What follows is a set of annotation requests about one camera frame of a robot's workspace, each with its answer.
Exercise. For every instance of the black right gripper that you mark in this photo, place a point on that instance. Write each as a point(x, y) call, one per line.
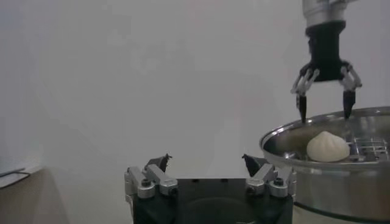
point(324, 51)

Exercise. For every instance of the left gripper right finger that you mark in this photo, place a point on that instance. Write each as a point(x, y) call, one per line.
point(268, 182)

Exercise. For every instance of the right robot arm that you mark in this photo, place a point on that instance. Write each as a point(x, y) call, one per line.
point(323, 12)

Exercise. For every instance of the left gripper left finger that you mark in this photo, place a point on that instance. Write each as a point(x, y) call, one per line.
point(152, 182)

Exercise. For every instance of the white steamed baozi bun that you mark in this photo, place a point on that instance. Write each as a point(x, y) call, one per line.
point(327, 147)

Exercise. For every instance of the perforated steel steamer basket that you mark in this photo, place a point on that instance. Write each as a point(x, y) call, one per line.
point(335, 185)

